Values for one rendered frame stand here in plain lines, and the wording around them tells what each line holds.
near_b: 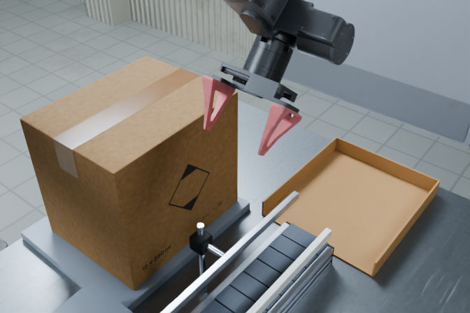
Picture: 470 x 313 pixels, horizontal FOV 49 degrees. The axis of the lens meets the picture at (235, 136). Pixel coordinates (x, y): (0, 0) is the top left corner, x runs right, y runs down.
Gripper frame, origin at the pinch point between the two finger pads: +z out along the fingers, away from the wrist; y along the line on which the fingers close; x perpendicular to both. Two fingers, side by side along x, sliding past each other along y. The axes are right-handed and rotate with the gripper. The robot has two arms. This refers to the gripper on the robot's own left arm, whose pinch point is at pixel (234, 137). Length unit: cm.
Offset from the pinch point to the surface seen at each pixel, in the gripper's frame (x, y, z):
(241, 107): 61, -36, -5
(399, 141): 213, -26, -22
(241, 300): 15.4, 5.0, 25.2
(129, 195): -0.6, -12.8, 15.1
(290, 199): 24.3, 2.4, 7.5
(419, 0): 183, -38, -86
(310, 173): 50, -5, 3
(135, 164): -2.1, -12.9, 10.1
